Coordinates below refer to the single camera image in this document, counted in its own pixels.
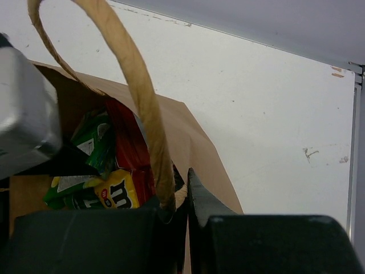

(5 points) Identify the yellow m&m packet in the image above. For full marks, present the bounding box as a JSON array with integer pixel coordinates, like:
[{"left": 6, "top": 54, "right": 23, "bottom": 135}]
[{"left": 94, "top": 170, "right": 140, "bottom": 209}]

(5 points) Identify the red snack bag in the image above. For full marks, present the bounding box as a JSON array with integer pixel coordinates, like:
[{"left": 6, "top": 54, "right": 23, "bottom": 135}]
[{"left": 106, "top": 99, "right": 156, "bottom": 205}]

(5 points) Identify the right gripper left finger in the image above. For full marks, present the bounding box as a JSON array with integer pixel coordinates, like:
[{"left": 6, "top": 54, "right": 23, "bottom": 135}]
[{"left": 8, "top": 199, "right": 188, "bottom": 273}]

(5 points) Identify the brown paper bag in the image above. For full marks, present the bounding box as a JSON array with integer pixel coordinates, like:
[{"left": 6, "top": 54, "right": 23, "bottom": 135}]
[{"left": 1, "top": 1, "right": 242, "bottom": 273}]

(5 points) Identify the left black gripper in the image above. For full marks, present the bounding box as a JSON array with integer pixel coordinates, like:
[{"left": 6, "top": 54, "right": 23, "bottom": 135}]
[{"left": 15, "top": 137, "right": 99, "bottom": 177}]

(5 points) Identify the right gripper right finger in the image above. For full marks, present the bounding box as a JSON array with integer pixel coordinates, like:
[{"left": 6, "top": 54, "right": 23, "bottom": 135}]
[{"left": 188, "top": 169, "right": 364, "bottom": 273}]

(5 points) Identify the dark green snack packet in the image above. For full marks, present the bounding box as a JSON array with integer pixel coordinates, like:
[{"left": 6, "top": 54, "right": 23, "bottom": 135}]
[{"left": 43, "top": 175, "right": 104, "bottom": 209}]

